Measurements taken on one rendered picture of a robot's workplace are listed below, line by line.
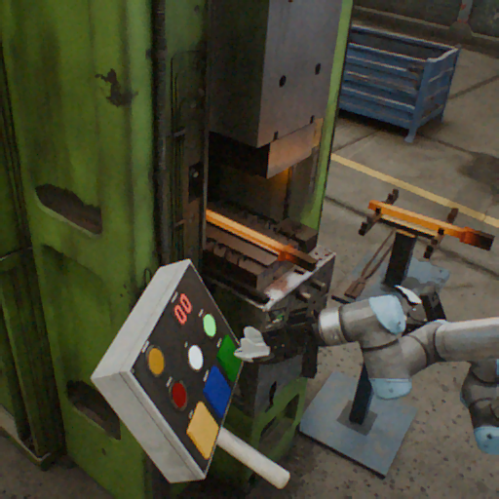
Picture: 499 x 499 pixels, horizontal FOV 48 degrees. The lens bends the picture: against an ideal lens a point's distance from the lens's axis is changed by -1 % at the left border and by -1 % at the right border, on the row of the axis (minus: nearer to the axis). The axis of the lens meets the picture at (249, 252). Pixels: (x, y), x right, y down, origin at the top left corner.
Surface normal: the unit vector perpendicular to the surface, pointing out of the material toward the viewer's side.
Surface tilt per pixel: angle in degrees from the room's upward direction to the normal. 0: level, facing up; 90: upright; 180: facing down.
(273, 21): 90
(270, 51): 90
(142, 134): 90
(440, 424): 0
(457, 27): 90
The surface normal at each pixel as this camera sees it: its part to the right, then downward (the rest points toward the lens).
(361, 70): -0.59, 0.40
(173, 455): -0.21, 0.54
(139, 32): 0.79, 0.39
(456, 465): 0.07, -0.83
